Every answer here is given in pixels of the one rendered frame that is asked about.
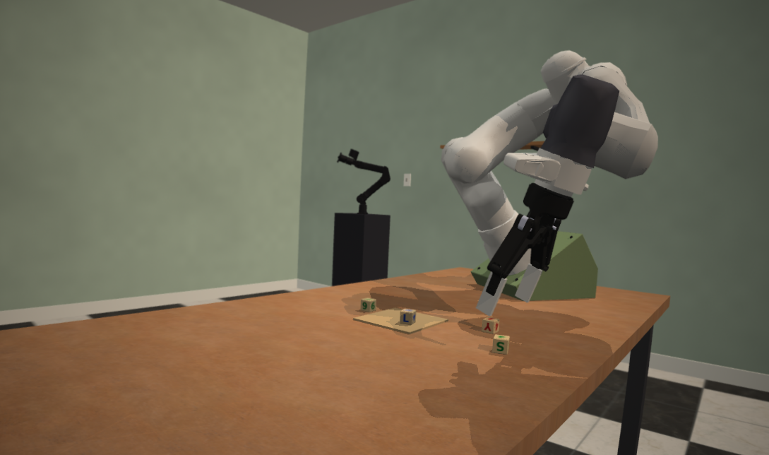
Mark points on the tan flat mat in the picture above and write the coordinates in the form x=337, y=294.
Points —
x=390, y=319

